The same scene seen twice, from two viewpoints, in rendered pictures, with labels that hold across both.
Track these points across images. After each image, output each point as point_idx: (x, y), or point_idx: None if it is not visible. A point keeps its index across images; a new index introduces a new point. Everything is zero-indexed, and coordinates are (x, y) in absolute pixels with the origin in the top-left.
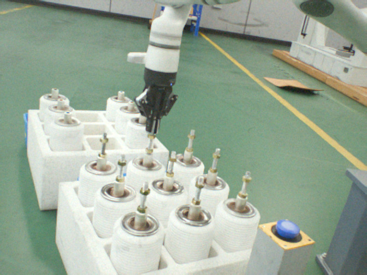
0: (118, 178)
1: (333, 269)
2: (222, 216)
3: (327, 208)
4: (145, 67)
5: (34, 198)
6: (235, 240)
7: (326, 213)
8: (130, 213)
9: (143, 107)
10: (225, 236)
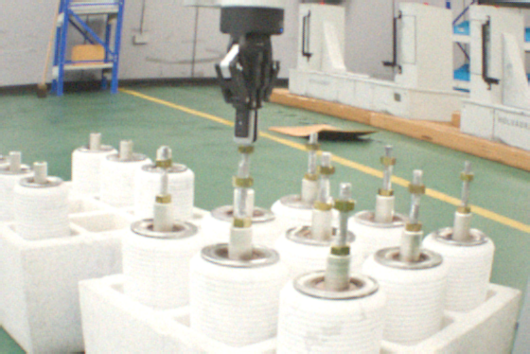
0: (241, 219)
1: None
2: (445, 255)
3: (490, 271)
4: (226, 8)
5: (12, 344)
6: (469, 290)
7: (492, 277)
8: (301, 274)
9: (238, 79)
10: (453, 290)
